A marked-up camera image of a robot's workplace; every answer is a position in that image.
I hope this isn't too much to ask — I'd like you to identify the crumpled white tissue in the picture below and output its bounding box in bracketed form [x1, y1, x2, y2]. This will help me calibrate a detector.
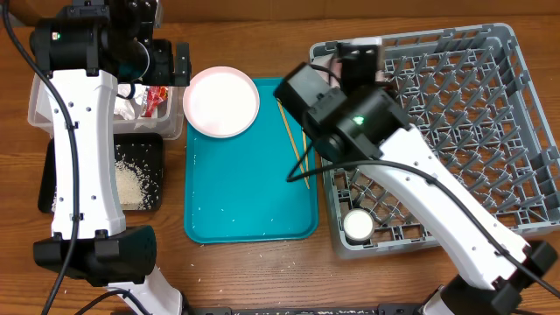
[114, 84, 148, 120]

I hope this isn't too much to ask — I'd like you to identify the white cup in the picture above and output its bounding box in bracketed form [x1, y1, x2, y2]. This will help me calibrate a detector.
[342, 209, 375, 244]

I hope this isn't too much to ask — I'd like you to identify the rice pile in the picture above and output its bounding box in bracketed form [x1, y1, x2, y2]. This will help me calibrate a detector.
[52, 148, 161, 211]

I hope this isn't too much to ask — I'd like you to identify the black tray bin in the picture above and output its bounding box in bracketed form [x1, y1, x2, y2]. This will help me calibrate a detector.
[38, 133, 164, 214]

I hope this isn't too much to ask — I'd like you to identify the grey dishwasher rack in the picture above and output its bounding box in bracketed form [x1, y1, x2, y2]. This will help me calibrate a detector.
[323, 23, 559, 259]

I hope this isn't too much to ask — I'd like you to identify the clear plastic bin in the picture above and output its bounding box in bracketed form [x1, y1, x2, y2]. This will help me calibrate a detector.
[27, 75, 185, 140]

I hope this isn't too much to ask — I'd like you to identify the wooden chopstick near rack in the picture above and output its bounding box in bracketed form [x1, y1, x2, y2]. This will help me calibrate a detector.
[302, 129, 309, 172]

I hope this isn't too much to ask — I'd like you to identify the large pink plate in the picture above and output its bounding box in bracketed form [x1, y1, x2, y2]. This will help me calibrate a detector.
[183, 66, 260, 138]

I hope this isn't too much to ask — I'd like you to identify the teal plastic tray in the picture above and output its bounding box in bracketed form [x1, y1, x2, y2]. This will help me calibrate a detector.
[184, 78, 319, 244]

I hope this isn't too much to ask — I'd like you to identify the wooden chopstick inner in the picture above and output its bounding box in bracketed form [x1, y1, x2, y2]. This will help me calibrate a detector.
[276, 100, 312, 191]

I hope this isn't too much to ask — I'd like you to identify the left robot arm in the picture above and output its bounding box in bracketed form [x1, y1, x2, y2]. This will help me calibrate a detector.
[30, 0, 191, 314]

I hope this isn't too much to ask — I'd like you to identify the red snack wrapper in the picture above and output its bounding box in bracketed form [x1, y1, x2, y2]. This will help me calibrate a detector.
[141, 86, 169, 117]

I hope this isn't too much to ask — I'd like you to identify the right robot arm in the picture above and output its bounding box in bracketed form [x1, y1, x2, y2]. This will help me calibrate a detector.
[274, 38, 557, 314]

